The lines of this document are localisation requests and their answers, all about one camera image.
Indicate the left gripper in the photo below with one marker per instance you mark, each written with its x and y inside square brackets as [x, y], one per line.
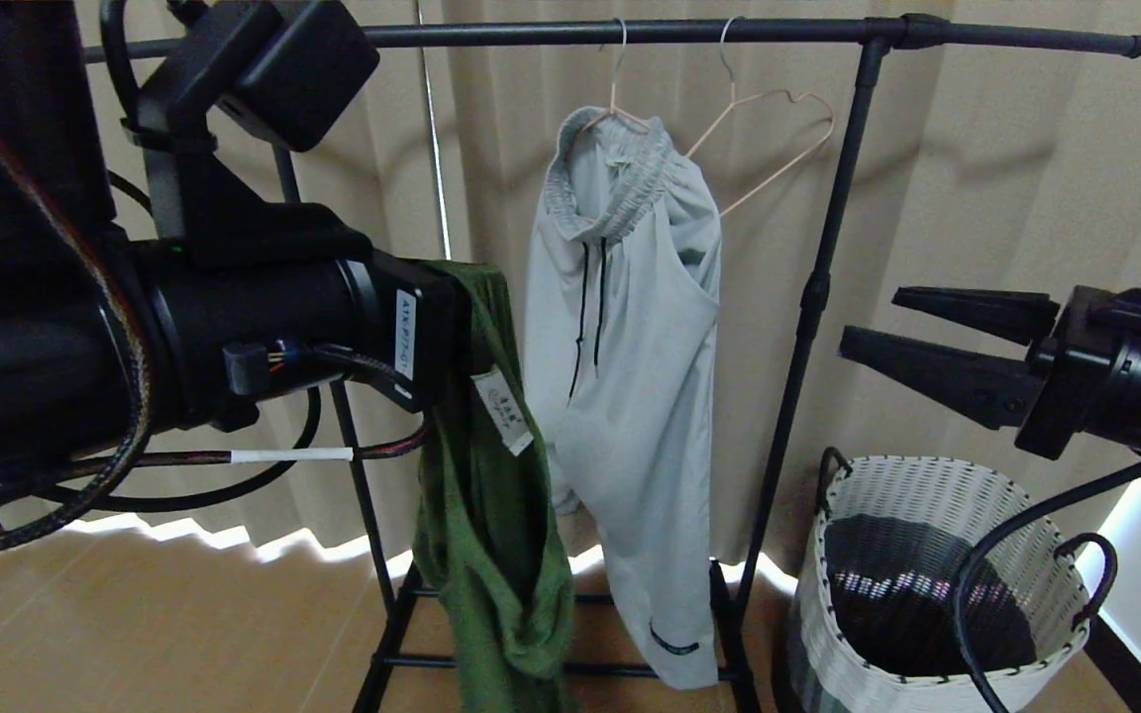
[263, 337]

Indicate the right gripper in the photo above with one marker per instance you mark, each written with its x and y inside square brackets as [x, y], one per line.
[1125, 376]

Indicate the pink clothes hanger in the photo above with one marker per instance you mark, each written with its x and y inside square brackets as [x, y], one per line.
[778, 170]
[613, 89]

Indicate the green garment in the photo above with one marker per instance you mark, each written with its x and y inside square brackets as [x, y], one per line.
[491, 515]

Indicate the pale grey shorts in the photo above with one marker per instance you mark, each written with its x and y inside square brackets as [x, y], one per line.
[630, 396]

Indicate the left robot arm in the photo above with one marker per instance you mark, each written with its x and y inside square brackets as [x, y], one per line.
[6, 129]

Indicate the white laundry basket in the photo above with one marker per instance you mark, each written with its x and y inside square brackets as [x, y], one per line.
[927, 485]

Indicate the black clothes rack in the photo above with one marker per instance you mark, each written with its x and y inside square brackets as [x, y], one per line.
[679, 32]

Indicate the beige curtain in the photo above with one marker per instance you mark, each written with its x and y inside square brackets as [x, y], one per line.
[977, 149]

